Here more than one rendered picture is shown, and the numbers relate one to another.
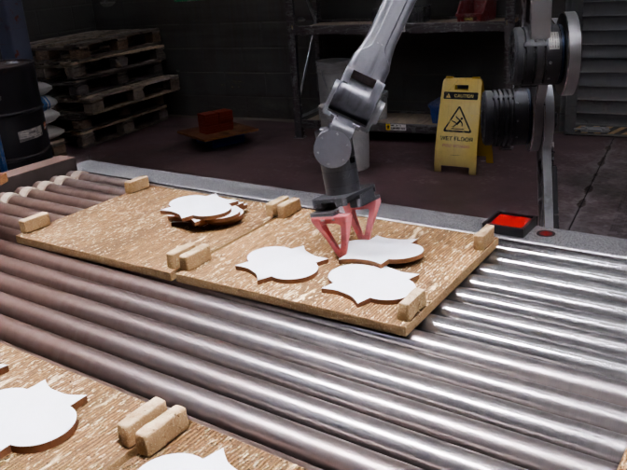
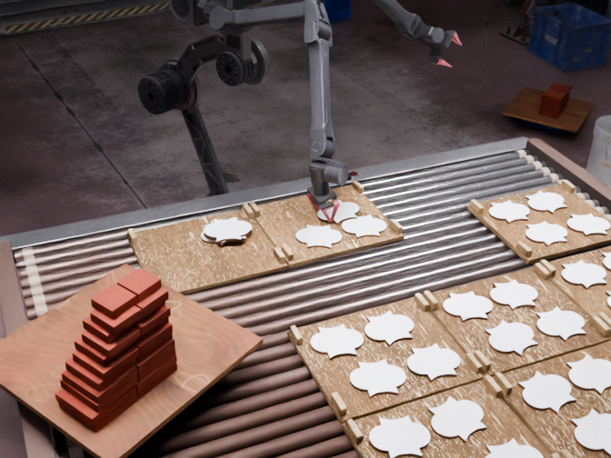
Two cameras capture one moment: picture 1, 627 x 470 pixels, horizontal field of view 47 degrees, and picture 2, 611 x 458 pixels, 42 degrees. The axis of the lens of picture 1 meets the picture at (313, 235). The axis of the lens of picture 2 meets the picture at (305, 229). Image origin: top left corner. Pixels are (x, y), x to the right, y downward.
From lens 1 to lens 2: 2.14 m
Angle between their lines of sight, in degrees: 55
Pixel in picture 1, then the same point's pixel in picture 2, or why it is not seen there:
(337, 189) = (326, 192)
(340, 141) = (345, 172)
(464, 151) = not seen: outside the picture
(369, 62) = (328, 129)
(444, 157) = not seen: outside the picture
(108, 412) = (401, 310)
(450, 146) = not seen: outside the picture
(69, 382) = (369, 313)
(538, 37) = (246, 57)
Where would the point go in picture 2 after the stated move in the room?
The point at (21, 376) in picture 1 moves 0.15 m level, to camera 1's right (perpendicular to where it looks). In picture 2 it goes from (351, 323) to (375, 294)
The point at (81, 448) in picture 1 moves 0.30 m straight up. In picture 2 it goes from (418, 320) to (431, 232)
